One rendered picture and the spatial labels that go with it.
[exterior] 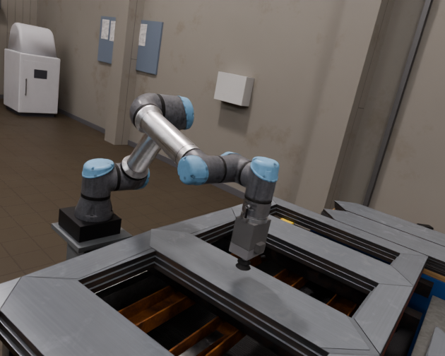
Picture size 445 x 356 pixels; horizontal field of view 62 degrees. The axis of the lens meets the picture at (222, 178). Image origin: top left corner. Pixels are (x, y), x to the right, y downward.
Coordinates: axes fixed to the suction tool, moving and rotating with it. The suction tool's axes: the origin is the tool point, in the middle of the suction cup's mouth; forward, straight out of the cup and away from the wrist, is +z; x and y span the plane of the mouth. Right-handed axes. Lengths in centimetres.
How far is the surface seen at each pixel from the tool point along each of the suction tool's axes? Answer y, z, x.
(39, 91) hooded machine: 240, 44, 613
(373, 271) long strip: 43, 4, -25
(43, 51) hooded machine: 249, -22, 622
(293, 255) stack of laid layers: 34.2, 6.9, 0.3
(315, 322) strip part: -0.1, 3.8, -23.8
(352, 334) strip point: 3.5, 3.8, -32.1
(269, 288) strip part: 2.8, 3.8, -8.2
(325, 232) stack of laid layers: 68, 7, 2
